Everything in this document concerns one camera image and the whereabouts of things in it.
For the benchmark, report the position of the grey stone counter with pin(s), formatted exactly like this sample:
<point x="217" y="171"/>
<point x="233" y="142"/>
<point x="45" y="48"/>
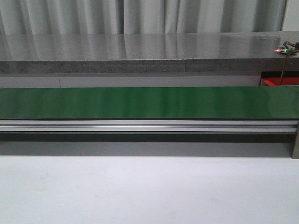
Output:
<point x="145" y="53"/>

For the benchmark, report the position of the red plastic tray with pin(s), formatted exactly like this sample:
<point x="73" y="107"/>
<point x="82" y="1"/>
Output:
<point x="273" y="81"/>

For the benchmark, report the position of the green conveyor belt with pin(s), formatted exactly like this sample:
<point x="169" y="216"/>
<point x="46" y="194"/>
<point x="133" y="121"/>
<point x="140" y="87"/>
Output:
<point x="239" y="102"/>

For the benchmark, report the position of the small green circuit board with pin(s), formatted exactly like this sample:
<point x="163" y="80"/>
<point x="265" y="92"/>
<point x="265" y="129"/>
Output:
<point x="285" y="51"/>

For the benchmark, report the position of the grey conveyor support leg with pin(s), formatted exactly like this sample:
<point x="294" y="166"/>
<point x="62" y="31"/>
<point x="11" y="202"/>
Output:
<point x="295" y="150"/>

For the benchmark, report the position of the white curtain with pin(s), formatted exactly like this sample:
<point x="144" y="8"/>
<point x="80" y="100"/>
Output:
<point x="139" y="16"/>

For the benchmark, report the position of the aluminium conveyor frame rail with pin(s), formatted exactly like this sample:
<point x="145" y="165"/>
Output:
<point x="201" y="126"/>

